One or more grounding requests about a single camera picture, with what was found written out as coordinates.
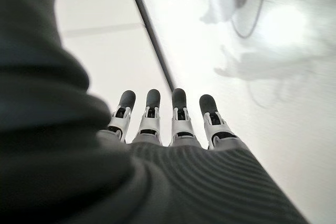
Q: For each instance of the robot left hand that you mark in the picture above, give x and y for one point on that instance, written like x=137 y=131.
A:
x=78 y=169

